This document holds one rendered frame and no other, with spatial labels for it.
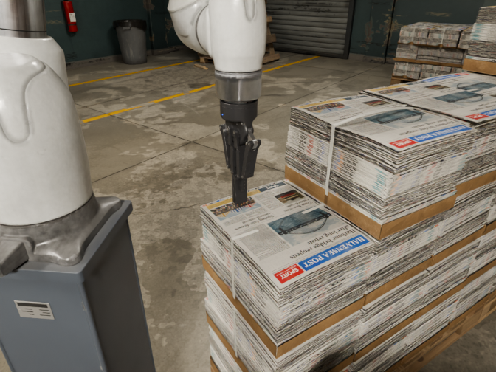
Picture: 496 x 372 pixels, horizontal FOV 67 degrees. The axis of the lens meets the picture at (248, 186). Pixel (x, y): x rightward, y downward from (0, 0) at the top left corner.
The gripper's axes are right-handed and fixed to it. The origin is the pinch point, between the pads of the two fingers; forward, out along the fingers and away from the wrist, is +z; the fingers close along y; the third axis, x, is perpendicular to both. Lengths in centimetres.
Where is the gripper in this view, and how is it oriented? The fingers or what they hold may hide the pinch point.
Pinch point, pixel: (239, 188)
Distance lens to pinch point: 83.4
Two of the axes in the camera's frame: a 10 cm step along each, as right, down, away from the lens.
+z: 0.0, 8.8, 4.8
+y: -5.4, -4.0, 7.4
